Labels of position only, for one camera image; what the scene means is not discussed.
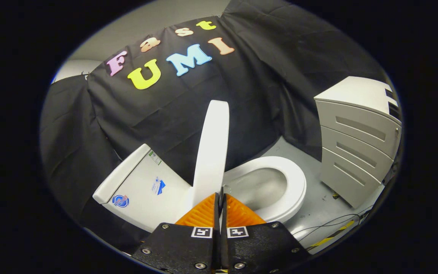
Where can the white toilet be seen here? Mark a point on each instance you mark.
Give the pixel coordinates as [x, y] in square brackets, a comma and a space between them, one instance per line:
[143, 198]

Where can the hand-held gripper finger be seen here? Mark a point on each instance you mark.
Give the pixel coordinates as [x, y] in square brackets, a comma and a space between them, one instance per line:
[216, 247]
[224, 247]

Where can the white toilet seat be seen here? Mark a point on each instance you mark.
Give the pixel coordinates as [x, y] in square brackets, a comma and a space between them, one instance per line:
[295, 182]

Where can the white drawer cabinet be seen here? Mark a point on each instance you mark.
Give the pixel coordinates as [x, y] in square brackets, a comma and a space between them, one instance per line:
[356, 152]

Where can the black bracket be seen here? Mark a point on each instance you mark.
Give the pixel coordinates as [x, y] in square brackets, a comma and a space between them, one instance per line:
[389, 93]
[394, 111]

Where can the black backdrop cloth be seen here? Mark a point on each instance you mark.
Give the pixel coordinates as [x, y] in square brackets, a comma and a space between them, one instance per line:
[165, 114]

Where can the yellow black floor tape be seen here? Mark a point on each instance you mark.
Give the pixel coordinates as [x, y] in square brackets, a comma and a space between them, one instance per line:
[325, 240]

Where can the white toilet lid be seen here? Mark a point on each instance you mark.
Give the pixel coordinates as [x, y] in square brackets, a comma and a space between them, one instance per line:
[213, 152]

